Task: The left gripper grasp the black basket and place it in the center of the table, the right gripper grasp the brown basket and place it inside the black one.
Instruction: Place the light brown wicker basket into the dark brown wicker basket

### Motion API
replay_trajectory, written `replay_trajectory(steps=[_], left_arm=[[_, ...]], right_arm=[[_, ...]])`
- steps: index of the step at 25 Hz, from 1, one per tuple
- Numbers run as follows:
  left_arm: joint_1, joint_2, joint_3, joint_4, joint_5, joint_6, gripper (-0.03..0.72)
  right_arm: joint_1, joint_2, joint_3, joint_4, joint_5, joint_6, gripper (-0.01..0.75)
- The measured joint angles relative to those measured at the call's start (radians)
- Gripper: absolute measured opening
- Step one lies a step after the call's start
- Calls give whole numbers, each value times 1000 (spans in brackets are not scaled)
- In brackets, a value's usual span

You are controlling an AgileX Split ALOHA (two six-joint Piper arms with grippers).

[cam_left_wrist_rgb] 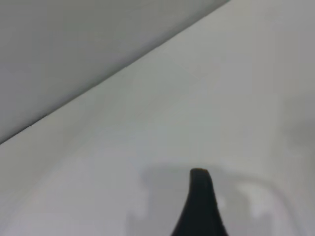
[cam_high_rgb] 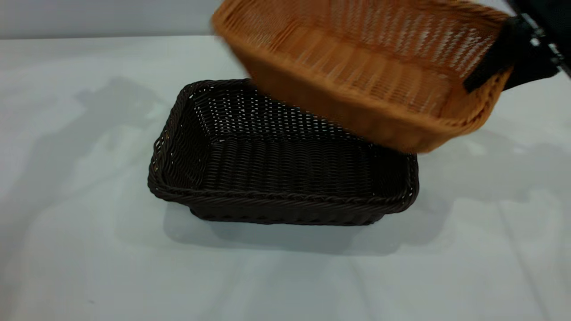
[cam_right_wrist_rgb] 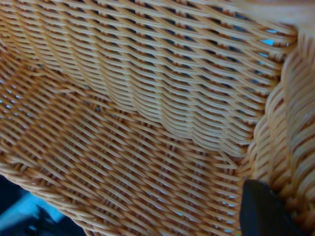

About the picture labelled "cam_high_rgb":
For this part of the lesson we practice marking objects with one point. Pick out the orange woven wicker basket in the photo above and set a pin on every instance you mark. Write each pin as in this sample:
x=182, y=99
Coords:
x=357, y=67

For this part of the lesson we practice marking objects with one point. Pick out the black woven wicker basket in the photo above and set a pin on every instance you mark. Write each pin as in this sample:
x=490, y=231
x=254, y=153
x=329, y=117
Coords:
x=285, y=169

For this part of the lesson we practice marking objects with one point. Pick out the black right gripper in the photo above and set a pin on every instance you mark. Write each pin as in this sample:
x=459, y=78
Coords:
x=551, y=22

